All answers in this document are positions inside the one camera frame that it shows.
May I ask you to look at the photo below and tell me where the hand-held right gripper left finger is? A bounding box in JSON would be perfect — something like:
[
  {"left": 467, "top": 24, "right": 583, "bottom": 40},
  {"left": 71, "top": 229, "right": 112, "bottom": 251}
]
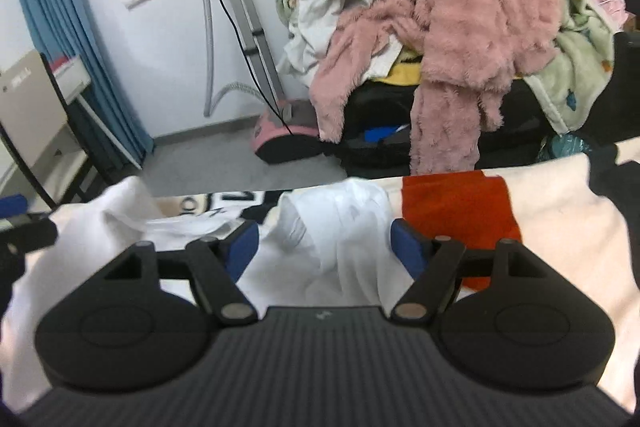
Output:
[{"left": 92, "top": 221, "right": 261, "bottom": 325}]

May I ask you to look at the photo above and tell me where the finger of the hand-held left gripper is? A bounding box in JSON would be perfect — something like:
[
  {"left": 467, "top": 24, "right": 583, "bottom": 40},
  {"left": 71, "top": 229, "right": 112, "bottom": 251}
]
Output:
[{"left": 0, "top": 194, "right": 59, "bottom": 256}]

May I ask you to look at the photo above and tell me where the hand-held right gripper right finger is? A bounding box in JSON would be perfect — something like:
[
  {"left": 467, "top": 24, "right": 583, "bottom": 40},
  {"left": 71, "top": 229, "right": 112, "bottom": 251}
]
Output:
[{"left": 390, "top": 219, "right": 556, "bottom": 325}]

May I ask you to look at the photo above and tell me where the white printed t-shirt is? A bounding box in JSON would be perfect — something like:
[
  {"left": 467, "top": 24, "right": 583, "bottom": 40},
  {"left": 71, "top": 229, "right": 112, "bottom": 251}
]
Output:
[{"left": 0, "top": 177, "right": 396, "bottom": 413}]

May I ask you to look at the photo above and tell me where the blue cloth item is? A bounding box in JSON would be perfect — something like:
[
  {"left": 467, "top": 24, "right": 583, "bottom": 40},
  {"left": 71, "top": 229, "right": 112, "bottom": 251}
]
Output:
[{"left": 364, "top": 123, "right": 412, "bottom": 144}]

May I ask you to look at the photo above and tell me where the pink garment steamer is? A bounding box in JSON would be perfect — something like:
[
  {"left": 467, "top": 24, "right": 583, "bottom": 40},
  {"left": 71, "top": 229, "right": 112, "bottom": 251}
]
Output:
[{"left": 175, "top": 0, "right": 337, "bottom": 166}]

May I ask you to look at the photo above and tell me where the striped cream red black blanket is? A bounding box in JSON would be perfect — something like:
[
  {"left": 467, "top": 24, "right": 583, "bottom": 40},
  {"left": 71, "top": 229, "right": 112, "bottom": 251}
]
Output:
[{"left": 150, "top": 147, "right": 640, "bottom": 413}]

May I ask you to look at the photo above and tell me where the yellow garment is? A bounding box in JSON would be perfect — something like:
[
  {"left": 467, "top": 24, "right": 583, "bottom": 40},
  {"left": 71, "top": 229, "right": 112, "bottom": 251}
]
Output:
[{"left": 374, "top": 49, "right": 425, "bottom": 86}]

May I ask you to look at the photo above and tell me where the black sofa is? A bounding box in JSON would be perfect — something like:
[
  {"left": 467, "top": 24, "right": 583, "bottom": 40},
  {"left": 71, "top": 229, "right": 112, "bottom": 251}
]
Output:
[{"left": 340, "top": 0, "right": 640, "bottom": 178}]

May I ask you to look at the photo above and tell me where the teal patterned bag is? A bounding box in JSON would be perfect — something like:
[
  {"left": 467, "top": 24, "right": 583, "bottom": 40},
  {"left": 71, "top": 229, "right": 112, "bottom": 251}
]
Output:
[{"left": 540, "top": 133, "right": 593, "bottom": 162}]

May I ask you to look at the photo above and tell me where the blue curtain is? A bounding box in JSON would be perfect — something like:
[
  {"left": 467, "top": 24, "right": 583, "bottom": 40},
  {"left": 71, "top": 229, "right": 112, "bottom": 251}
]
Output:
[{"left": 0, "top": 0, "right": 155, "bottom": 172}]

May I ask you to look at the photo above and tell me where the pink fluffy robe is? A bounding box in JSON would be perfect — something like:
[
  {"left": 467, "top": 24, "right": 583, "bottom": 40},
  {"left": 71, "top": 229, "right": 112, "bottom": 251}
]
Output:
[{"left": 306, "top": 0, "right": 565, "bottom": 176}]

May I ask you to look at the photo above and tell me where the pale green fleece blanket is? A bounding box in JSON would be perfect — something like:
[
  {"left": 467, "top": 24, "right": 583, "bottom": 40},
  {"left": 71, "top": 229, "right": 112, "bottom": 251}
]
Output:
[{"left": 522, "top": 0, "right": 617, "bottom": 134}]

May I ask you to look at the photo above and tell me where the light pink garment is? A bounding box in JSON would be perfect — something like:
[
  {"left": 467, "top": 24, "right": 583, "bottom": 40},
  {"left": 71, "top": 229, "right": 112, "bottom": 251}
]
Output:
[{"left": 591, "top": 0, "right": 627, "bottom": 28}]

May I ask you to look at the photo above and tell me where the beige chair black frame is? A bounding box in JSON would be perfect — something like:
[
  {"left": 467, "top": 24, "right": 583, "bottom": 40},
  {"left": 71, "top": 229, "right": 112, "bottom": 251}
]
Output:
[{"left": 0, "top": 49, "right": 103, "bottom": 210}]

